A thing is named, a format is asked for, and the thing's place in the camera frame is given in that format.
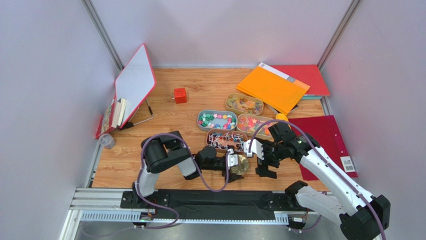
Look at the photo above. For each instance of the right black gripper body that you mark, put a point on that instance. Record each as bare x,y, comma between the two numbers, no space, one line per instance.
267,157

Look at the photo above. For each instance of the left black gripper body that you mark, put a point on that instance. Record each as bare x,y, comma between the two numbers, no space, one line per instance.
218,165

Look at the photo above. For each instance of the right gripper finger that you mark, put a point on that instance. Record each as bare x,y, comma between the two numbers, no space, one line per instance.
262,170
271,174

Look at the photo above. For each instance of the gold round lid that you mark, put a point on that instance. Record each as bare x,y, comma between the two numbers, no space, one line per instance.
242,165

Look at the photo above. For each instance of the yellow plastic scoop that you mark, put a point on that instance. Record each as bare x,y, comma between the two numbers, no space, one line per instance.
283,118

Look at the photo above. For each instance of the beige tray of star candies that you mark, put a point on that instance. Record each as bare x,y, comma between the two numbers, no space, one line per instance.
248,124

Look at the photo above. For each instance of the grey tray of round candies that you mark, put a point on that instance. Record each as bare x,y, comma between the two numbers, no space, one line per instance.
216,119

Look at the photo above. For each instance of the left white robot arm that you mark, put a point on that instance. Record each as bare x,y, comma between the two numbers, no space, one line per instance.
166,150

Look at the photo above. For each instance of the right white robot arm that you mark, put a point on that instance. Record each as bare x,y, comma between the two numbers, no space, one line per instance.
359,214

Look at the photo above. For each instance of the beige tray of popsicle candies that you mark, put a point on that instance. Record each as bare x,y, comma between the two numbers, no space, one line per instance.
243,104

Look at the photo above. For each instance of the dark red folder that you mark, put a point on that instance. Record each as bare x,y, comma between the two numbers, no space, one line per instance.
325,130

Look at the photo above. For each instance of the orange folder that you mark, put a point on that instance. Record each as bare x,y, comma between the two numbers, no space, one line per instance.
273,87

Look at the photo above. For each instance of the teal book under folder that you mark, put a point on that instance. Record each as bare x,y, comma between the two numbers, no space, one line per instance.
311,97

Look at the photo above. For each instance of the red cube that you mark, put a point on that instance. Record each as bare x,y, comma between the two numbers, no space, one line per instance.
180,95

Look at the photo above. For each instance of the red folder at back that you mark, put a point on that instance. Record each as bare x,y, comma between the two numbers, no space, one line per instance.
308,74

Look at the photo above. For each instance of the metal board stand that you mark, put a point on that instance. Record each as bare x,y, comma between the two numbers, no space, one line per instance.
143,113

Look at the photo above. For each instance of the clear plastic cup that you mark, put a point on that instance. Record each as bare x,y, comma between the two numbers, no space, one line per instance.
107,141

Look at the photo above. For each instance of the stack of books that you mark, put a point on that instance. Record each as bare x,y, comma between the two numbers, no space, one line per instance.
112,117

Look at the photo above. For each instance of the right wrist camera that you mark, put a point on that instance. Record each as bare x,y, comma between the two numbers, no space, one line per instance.
253,147

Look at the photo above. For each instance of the white board with red frame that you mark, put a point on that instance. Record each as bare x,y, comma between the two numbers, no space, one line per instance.
134,83

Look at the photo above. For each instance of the aluminium rail frame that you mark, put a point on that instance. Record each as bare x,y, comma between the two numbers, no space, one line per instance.
117,214

